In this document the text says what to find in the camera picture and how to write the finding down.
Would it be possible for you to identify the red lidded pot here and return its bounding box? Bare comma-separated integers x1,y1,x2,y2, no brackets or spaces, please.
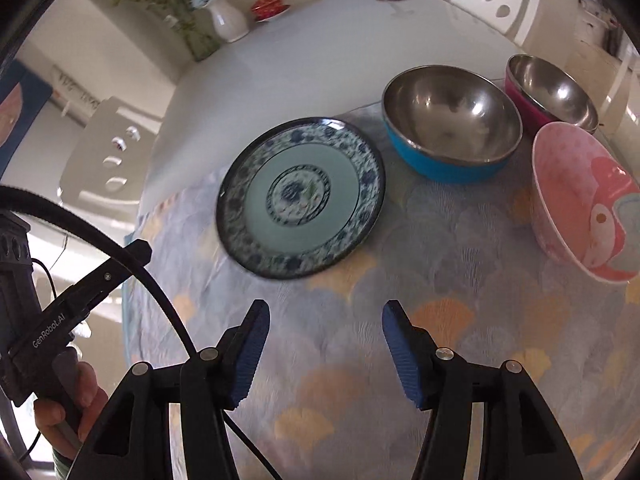
250,0,291,23

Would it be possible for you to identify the blue steel bowl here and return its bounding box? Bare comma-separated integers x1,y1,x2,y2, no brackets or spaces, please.
381,65,523,184

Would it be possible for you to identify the floral plate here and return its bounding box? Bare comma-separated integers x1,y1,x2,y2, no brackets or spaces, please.
216,117,386,281

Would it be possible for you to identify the person left hand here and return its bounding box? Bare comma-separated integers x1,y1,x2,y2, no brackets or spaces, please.
34,362,108,460

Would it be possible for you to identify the fan pattern tablecloth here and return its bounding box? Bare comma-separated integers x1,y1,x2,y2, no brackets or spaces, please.
120,102,640,480

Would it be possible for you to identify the pink cartoon bowl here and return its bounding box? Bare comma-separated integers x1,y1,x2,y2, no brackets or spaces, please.
532,122,639,284

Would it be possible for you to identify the blue wall hanging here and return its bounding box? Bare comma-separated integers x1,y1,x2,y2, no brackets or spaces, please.
0,60,53,176

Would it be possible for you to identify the white chair far left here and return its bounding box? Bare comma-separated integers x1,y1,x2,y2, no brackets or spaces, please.
60,96,162,208

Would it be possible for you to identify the magenta steel bowl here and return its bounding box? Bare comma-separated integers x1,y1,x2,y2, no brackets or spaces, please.
504,54,599,136

